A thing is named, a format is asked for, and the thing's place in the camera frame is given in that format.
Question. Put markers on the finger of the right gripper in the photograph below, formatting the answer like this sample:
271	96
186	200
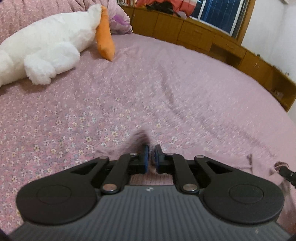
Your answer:
288	175

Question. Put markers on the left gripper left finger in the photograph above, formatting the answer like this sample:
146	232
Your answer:
69	195

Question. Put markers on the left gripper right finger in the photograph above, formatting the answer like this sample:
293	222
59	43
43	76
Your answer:
226	192

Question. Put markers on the mauve knitted cardigan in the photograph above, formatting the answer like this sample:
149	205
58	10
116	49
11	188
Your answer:
269	170

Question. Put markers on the pink floral bed sheet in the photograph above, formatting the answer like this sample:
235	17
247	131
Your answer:
182	98

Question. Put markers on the white plush goose toy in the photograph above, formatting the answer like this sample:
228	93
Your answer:
51	46

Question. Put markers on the window with blue glass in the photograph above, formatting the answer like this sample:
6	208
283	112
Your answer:
225	15

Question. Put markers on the wooden cabinet unit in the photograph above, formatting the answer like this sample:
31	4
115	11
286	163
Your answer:
206	40

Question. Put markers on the purple pillow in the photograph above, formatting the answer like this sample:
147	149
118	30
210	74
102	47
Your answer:
119	21

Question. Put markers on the pink folded quilt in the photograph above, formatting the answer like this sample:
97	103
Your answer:
16	15

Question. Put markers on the red floral curtain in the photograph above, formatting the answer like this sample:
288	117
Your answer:
185	6

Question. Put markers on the black garment on cabinet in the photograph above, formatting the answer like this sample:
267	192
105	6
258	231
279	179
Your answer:
164	7

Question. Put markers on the row of books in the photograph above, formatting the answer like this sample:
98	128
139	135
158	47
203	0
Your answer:
131	3

